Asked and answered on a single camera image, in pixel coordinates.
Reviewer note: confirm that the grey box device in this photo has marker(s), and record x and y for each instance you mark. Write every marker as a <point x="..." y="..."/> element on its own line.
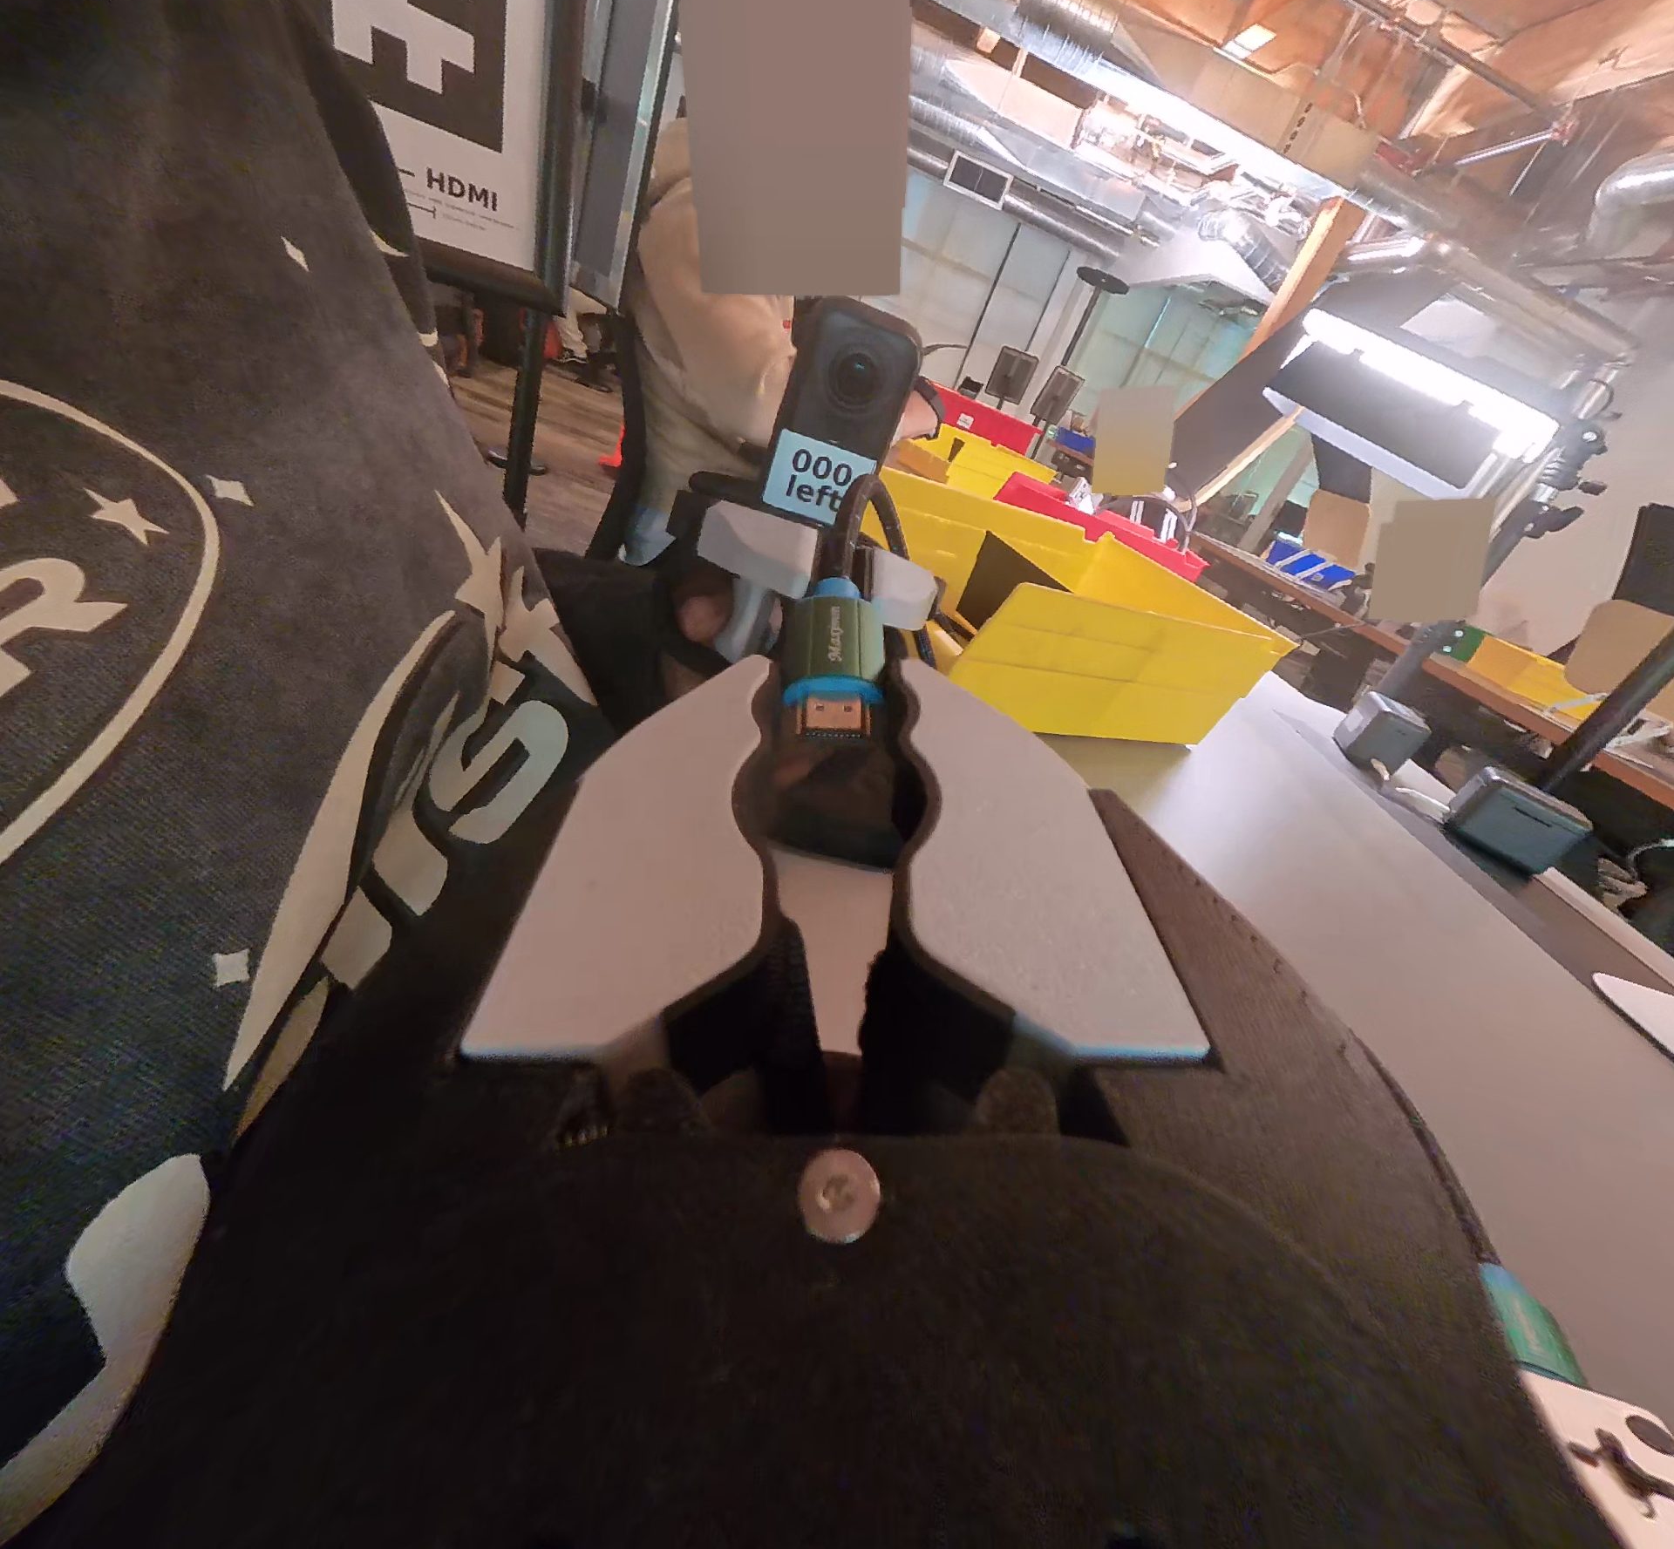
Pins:
<point x="1380" y="729"/>
<point x="1517" y="822"/>

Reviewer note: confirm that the person's left hand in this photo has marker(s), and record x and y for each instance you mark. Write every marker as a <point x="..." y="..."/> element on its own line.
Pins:
<point x="707" y="607"/>

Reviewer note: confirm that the silver ceiling duct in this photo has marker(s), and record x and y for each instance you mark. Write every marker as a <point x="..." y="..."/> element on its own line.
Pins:
<point x="1087" y="111"/>

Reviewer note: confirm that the blue plastic bin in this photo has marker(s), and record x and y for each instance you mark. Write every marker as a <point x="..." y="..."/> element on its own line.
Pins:
<point x="1306" y="561"/>

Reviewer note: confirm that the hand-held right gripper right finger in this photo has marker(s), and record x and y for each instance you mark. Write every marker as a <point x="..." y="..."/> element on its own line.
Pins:
<point x="1043" y="909"/>

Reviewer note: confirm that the black framed tag sign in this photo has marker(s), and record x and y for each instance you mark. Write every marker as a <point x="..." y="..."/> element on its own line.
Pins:
<point x="459" y="191"/>

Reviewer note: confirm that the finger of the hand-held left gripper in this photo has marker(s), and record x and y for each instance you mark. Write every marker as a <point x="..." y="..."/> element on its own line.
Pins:
<point x="901" y="593"/>
<point x="758" y="548"/>

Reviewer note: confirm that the black metal bar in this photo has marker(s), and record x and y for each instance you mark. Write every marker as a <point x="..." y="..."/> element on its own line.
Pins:
<point x="1608" y="716"/>

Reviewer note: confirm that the black light stand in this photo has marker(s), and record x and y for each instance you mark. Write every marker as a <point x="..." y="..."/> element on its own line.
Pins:
<point x="1568" y="488"/>

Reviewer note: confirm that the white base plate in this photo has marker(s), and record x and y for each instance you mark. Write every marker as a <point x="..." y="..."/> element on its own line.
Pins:
<point x="1639" y="998"/>

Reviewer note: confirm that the softbox studio light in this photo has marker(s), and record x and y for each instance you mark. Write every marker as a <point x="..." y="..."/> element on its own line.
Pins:
<point x="1399" y="395"/>

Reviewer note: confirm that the yellow plastic bin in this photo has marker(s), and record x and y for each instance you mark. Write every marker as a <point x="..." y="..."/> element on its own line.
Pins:
<point x="967" y="463"/>
<point x="1109" y="686"/>
<point x="912" y="528"/>

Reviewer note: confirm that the person's dark printed sweatshirt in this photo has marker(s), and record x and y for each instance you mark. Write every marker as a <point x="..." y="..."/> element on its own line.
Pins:
<point x="197" y="265"/>

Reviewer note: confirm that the wooden workbench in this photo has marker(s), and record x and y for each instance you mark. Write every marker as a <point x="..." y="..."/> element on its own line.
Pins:
<point x="1256" y="570"/>

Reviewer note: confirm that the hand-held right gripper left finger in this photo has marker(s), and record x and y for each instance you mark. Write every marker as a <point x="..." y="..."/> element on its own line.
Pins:
<point x="629" y="897"/>

